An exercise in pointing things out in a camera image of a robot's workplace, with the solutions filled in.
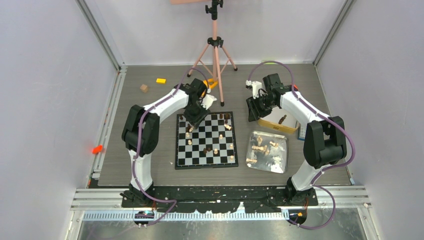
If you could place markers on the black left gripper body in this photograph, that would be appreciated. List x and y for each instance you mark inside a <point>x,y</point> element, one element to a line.
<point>197,109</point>

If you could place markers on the small yellow block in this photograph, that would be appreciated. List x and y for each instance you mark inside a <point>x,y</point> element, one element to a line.
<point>161,80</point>

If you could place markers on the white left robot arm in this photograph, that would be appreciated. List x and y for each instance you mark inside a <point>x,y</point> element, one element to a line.
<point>142,127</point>

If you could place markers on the light piece on tray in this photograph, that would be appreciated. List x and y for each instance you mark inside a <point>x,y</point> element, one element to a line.
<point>259,148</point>

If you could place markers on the orange red clip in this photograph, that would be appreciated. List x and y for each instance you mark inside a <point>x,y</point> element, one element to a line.
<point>97,149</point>

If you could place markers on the dark brown chess piece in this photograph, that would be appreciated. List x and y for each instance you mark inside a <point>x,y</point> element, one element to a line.
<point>189,128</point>

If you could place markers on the pink camera tripod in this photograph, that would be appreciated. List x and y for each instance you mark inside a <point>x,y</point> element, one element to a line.
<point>216,43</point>

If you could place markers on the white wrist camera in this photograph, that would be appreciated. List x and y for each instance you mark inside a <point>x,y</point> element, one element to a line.
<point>208,101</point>
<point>255,87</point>

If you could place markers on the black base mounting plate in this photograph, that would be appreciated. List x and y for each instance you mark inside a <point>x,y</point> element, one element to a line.
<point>216,199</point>

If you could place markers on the yellow tin box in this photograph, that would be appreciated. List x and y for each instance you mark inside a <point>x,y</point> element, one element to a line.
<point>289,126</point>

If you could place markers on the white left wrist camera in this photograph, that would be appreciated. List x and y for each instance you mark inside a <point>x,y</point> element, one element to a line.
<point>208,101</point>

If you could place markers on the blue lego brick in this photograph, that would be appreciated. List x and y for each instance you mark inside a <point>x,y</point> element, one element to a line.
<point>301,133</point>

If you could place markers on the yellow triangular frame block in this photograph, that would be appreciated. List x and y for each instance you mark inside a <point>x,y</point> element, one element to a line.
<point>211,83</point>

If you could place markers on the black white chess board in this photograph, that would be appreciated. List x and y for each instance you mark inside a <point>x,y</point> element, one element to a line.
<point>211,145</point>

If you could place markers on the silver metal tray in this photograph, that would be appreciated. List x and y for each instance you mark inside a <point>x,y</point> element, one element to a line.
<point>274,159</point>

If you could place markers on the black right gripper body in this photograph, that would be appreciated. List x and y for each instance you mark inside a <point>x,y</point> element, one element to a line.
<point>264,104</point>

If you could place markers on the dark piece in tin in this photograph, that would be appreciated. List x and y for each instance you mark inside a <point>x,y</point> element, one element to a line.
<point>282,119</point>

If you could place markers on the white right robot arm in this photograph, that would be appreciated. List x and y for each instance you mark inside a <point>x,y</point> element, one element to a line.
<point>325,140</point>

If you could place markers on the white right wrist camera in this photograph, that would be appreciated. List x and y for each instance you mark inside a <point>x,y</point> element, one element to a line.
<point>255,87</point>

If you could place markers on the small brown wooden cube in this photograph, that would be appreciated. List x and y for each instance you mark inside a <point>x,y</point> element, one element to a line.
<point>144,88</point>

